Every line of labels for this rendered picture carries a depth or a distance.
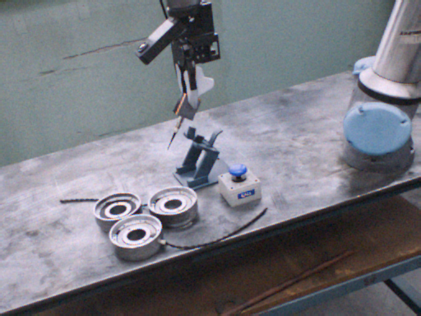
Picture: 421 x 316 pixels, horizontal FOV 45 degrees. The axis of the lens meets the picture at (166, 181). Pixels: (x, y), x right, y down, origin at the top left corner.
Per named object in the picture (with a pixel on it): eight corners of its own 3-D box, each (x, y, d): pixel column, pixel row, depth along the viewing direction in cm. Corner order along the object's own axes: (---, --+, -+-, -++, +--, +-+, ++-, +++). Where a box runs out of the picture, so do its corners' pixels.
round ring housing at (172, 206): (208, 207, 109) (205, 192, 107) (181, 235, 102) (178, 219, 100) (168, 197, 115) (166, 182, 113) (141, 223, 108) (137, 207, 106)
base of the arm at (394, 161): (385, 134, 123) (387, 96, 118) (429, 160, 110) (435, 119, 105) (330, 151, 121) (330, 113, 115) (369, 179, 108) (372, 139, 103)
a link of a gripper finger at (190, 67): (200, 90, 104) (192, 48, 100) (192, 92, 103) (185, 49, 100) (191, 85, 108) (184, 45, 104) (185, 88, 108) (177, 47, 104)
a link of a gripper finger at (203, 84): (219, 105, 108) (213, 62, 104) (194, 113, 107) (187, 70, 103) (214, 102, 111) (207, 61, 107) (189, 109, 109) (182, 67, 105)
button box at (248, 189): (232, 208, 107) (229, 189, 105) (219, 192, 113) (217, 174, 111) (266, 197, 108) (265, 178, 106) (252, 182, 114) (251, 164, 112)
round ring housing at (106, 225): (88, 222, 111) (84, 207, 109) (127, 201, 116) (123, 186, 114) (113, 242, 104) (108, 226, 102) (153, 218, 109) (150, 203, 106)
